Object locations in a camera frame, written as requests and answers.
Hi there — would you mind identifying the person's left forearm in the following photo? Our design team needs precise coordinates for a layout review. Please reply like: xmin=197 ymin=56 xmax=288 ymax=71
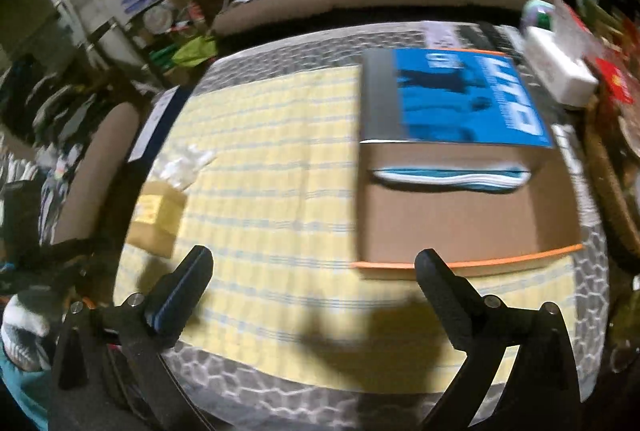
xmin=0 ymin=346 xmax=51 ymax=431

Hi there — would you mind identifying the white tissue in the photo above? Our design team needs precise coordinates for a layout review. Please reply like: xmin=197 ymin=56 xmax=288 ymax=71
xmin=150 ymin=145 xmax=216 ymax=189

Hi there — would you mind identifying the orange cardboard box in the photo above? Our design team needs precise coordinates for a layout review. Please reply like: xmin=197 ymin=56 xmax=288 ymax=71
xmin=350 ymin=48 xmax=586 ymax=279

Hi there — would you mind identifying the yellow checked cloth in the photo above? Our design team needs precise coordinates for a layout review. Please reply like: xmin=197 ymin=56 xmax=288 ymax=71
xmin=112 ymin=66 xmax=576 ymax=394

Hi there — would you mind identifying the white booklet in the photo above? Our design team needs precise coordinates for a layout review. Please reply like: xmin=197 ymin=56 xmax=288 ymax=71
xmin=422 ymin=22 xmax=486 ymax=49

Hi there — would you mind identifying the clear bag with red packets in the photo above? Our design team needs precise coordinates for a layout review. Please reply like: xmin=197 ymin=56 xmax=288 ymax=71
xmin=555 ymin=1 xmax=640 ymax=112

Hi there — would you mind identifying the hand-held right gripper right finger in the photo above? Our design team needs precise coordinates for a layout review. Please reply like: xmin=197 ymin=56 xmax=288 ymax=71
xmin=414 ymin=248 xmax=583 ymax=431

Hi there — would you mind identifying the person's left hand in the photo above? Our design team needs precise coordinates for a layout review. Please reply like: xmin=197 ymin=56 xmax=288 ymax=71
xmin=0 ymin=290 xmax=53 ymax=369

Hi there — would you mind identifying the grey hexagon tablecloth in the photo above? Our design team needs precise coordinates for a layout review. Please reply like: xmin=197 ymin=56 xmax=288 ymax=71
xmin=112 ymin=22 xmax=608 ymax=431

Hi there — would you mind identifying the green bag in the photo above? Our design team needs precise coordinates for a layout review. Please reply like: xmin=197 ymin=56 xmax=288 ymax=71
xmin=172 ymin=36 xmax=218 ymax=66

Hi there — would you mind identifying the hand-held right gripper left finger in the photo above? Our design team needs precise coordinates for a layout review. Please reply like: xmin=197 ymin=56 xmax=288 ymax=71
xmin=52 ymin=245 xmax=216 ymax=431

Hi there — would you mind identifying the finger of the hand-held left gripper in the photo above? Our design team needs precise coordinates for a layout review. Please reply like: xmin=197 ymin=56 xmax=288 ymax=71
xmin=40 ymin=238 xmax=101 ymax=272

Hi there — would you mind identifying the round white plate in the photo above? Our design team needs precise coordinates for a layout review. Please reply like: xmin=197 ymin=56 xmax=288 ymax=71
xmin=142 ymin=3 xmax=173 ymax=34

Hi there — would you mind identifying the white box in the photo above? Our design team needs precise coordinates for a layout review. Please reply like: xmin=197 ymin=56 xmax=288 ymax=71
xmin=525 ymin=26 xmax=598 ymax=104

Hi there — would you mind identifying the yellow cardboard tissue box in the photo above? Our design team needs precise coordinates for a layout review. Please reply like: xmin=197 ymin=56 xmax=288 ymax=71
xmin=125 ymin=181 xmax=188 ymax=259

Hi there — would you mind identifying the green purple round container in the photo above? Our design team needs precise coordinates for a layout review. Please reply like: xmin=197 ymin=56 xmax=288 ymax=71
xmin=522 ymin=0 xmax=556 ymax=32

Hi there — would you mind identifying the blue cloth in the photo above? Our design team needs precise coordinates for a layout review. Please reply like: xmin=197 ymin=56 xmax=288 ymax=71
xmin=370 ymin=166 xmax=533 ymax=194

